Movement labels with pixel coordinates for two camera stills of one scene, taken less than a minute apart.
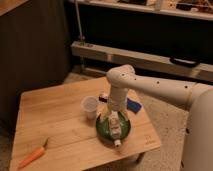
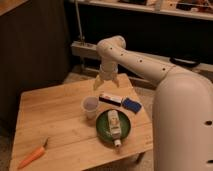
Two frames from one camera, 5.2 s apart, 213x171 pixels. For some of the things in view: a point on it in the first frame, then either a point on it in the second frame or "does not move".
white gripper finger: x=105 y=115 → x=97 y=82
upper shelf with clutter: x=191 y=9 does not move
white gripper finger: x=125 y=114 → x=116 y=80
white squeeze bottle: x=115 y=127 does not move
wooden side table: x=52 y=132 does not move
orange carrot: x=36 y=155 does not move
